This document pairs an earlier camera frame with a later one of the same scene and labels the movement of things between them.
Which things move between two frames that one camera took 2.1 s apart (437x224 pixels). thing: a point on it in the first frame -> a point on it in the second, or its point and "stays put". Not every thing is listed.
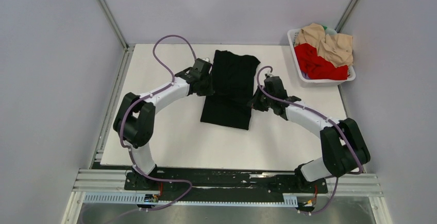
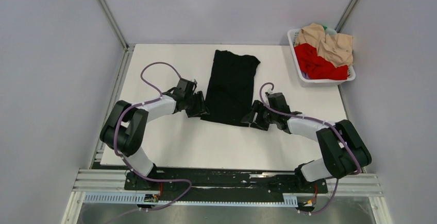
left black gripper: (207, 74) -> (201, 107)
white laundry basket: (312, 83) stays put
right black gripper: (254, 103) -> (257, 107)
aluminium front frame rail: (86, 181) stays put
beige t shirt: (338, 48) stays put
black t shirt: (233, 81) stays put
